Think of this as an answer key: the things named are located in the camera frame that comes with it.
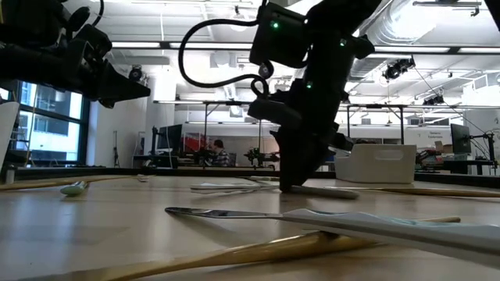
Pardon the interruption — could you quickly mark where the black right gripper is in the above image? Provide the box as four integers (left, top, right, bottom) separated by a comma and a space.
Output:
273, 80, 355, 193

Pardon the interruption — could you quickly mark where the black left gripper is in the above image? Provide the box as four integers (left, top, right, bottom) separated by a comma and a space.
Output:
0, 37, 152, 110

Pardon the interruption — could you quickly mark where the wooden utensil top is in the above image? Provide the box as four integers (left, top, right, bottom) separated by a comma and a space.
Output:
237, 175, 280, 182

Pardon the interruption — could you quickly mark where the wooden utensil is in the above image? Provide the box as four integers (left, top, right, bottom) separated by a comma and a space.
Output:
237, 175, 280, 182
15, 215, 463, 281

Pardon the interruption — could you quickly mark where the green-handled knife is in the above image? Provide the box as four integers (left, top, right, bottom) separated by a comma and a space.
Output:
287, 184, 360, 201
59, 180, 91, 197

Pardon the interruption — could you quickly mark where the blue-patterned handle knife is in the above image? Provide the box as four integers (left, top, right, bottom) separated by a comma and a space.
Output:
190, 181, 280, 195
164, 205, 500, 270

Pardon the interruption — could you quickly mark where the wooden utensil bottom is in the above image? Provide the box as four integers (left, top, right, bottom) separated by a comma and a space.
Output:
15, 215, 463, 281

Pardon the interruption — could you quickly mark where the black ceiling spotlight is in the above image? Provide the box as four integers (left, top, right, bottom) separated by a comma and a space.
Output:
127, 65, 144, 83
381, 57, 416, 81
423, 93, 446, 106

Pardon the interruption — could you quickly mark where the black tripod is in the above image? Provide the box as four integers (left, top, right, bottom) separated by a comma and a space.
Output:
112, 130, 120, 168

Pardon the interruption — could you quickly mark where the ceiling light strip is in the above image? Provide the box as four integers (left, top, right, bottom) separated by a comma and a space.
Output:
111, 41, 255, 51
373, 45, 500, 55

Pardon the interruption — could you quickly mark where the large window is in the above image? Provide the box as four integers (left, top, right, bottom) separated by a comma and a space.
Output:
0, 80, 90, 165

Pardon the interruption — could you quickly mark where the black computer monitor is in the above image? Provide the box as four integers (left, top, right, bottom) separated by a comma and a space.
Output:
450, 123, 472, 155
155, 123, 184, 154

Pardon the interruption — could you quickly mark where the white plastic bin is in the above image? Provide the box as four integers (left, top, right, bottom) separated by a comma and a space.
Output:
334, 144, 417, 185

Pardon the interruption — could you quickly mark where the person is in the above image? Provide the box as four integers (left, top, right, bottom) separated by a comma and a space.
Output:
210, 139, 232, 168

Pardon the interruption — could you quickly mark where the black metal gantry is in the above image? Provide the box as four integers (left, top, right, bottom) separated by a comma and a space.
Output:
339, 103, 409, 146
154, 99, 274, 157

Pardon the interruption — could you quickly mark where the white rounded panel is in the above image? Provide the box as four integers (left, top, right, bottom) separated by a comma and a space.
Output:
0, 101, 20, 173

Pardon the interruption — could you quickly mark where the small grey cylinder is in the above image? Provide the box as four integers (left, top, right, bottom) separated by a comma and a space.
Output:
2, 163, 16, 185

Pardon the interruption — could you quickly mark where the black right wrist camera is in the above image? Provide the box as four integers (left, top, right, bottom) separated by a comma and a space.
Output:
247, 97, 304, 128

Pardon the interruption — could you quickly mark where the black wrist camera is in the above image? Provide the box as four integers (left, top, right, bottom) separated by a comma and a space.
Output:
64, 5, 114, 59
247, 97, 304, 128

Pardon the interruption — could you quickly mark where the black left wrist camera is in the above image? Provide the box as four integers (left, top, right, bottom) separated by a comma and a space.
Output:
64, 5, 114, 59

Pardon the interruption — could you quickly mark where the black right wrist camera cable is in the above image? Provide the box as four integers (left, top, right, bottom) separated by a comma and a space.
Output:
178, 17, 270, 101

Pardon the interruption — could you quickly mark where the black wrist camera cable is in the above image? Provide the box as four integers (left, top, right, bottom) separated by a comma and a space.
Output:
91, 0, 105, 27
178, 17, 270, 101

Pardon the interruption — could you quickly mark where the black left wrist camera cable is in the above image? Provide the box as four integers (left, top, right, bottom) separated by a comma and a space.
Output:
91, 0, 105, 27

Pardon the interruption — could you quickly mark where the silver ceiling duct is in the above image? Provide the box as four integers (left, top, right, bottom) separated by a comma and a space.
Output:
349, 0, 438, 81

